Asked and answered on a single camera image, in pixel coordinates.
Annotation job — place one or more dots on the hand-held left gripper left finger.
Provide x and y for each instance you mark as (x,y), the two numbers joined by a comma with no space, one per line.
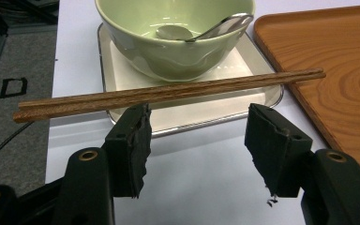
(128,156)

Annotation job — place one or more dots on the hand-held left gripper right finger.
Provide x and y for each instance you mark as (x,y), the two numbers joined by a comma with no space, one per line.
(278,150)

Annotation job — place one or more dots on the brown wooden chopstick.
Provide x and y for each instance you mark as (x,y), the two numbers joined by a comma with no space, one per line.
(75,109)
(106,96)

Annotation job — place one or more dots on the white square plate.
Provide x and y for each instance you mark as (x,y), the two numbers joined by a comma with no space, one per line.
(200,109)

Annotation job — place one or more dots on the green ceramic bowl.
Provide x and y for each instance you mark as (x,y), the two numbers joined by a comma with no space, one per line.
(156,56)

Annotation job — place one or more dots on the wooden tray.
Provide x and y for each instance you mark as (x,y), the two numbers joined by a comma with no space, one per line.
(334,62)

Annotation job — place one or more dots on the white table sheet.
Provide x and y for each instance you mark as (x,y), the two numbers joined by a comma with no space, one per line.
(75,56)

